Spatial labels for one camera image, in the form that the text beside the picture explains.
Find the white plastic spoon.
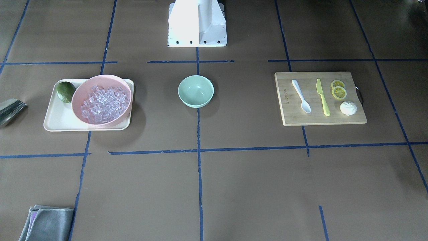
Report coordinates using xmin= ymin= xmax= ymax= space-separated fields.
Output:
xmin=292 ymin=79 xmax=311 ymax=114

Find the mint green bowl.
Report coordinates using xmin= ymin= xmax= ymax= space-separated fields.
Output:
xmin=178 ymin=75 xmax=214 ymax=108

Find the clear ice cubes pile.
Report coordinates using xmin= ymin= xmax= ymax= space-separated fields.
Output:
xmin=80 ymin=85 xmax=130 ymax=125

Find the pink bowl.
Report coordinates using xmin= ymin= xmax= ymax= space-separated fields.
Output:
xmin=72 ymin=75 xmax=133 ymax=128

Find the metal ice scoop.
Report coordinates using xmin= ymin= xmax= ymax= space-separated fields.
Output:
xmin=0 ymin=98 xmax=28 ymax=128

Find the bamboo cutting board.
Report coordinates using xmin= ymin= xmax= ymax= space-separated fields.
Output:
xmin=274 ymin=72 xmax=367 ymax=126

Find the yellow plastic knife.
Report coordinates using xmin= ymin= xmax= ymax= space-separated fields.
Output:
xmin=316 ymin=78 xmax=331 ymax=116

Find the lemon slice lower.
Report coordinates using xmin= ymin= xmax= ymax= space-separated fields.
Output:
xmin=332 ymin=86 xmax=347 ymax=100

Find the lemon slice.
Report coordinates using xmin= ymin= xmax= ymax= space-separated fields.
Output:
xmin=331 ymin=80 xmax=346 ymax=89
xmin=332 ymin=86 xmax=347 ymax=100

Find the lemon slice upper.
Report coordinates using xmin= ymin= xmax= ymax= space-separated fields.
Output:
xmin=331 ymin=80 xmax=346 ymax=89

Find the green lime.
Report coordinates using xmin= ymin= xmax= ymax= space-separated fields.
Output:
xmin=55 ymin=81 xmax=76 ymax=103

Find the cream rectangular tray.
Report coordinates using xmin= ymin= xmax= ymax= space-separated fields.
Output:
xmin=44 ymin=78 xmax=132 ymax=132

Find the grey folded cloth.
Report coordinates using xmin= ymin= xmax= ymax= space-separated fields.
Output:
xmin=18 ymin=205 xmax=74 ymax=241

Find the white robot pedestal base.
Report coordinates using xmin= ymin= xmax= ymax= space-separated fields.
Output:
xmin=167 ymin=0 xmax=228 ymax=48

